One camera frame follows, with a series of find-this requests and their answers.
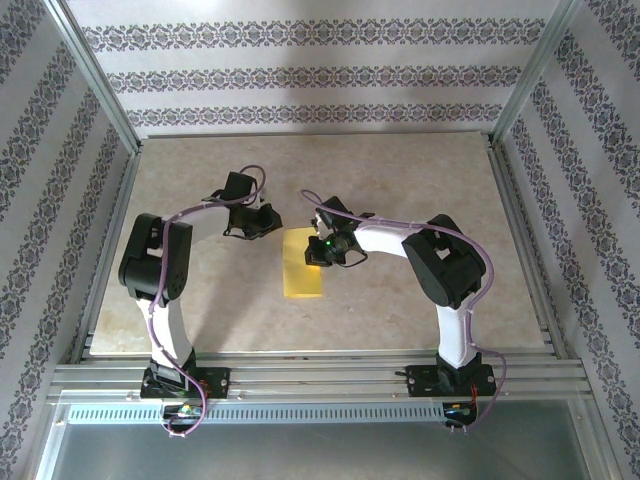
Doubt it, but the yellow paper sheet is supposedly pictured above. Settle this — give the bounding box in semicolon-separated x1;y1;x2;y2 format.
281;227;326;300

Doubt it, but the small circuit board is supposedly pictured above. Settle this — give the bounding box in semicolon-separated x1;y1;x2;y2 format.
442;402;479;421
162;403;209;420

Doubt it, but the grey metal panel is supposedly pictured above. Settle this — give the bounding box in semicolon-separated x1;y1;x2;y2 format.
32;399;619;480

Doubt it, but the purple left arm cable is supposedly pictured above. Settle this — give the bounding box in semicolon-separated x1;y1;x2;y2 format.
148;164;266;440

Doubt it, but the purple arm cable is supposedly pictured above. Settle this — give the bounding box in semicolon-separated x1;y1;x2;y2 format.
299;188;509;436
148;164;266;440

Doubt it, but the aluminium mounting rail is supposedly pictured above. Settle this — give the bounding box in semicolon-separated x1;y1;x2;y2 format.
47;352;586;404

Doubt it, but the aluminium side rail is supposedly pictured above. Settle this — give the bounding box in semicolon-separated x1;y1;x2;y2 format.
69;144;144;366
487;137;571;361

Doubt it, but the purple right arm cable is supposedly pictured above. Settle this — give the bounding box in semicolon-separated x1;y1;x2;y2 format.
299;188;509;436

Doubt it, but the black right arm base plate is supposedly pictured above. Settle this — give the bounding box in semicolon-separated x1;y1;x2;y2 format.
405;363;499;399

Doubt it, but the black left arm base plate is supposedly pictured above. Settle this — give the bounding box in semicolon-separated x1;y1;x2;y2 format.
140;367;232;400

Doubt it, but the slotted grey cable duct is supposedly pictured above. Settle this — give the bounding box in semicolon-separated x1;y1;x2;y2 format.
64;403;447;426

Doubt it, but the aluminium frame post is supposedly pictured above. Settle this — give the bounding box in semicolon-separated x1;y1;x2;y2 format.
489;0;589;149
42;0;144;156

